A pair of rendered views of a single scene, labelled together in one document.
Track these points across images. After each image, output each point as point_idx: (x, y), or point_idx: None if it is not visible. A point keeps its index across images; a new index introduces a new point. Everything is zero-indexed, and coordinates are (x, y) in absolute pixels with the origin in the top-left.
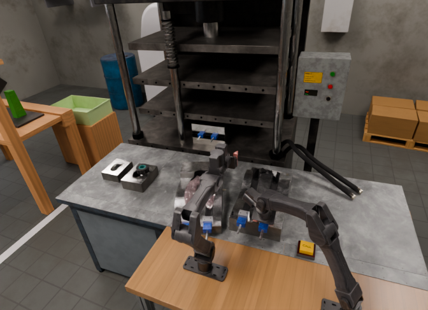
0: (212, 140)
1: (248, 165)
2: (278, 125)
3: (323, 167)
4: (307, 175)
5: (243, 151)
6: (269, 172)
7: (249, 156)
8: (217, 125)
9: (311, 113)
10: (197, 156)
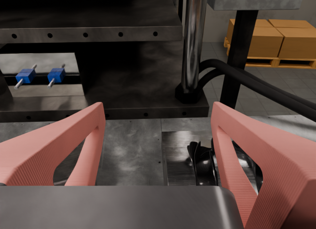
0: (54, 86)
1: (146, 125)
2: (197, 28)
3: (301, 102)
4: (269, 124)
5: (123, 97)
6: (235, 146)
7: (140, 106)
8: (58, 51)
9: None
10: (21, 128)
